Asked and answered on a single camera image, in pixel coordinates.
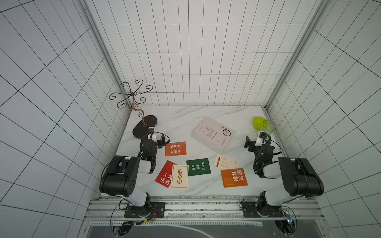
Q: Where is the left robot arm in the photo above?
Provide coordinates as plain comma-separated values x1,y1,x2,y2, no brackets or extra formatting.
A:
99,135,170,208

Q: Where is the cream card red stripe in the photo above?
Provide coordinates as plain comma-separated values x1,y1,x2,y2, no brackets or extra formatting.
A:
214,154,239,170

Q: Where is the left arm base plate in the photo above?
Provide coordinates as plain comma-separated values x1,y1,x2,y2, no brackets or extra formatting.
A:
124,202,166,219

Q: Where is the cream framed card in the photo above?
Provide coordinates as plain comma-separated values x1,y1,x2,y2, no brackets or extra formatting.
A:
171,165,189,189

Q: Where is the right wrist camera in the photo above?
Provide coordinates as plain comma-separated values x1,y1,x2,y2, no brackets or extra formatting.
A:
255,131,268,147

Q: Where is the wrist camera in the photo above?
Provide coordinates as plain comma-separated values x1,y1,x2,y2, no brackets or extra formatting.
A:
255,131,268,147
147,127,157,142

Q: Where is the clear green cup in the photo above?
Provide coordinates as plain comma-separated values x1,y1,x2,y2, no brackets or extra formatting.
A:
261,120,277,135

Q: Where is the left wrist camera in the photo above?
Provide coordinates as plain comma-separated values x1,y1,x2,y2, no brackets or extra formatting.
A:
147,127,157,142

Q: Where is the aluminium rail frame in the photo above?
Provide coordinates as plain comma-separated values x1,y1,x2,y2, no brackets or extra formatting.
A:
78,195,332,238

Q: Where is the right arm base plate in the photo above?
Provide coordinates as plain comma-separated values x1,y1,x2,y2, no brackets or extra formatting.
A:
239,200,284,218

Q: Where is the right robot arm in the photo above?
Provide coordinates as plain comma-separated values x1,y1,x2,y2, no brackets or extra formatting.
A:
244,132,324,209

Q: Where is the green card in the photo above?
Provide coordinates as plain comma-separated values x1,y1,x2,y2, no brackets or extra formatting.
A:
186,158,211,176

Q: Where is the orange card lower right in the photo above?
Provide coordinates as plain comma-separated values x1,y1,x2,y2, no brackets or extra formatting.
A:
221,168,248,188

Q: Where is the metal jewelry stand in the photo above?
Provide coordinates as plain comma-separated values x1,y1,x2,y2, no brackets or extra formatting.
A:
109,79,157,139

